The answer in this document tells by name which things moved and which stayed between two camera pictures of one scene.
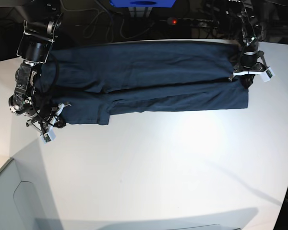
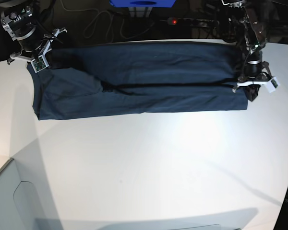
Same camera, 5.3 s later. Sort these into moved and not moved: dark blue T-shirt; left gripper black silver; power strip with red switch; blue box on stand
Moved: left gripper black silver
Not moved: dark blue T-shirt; power strip with red switch; blue box on stand
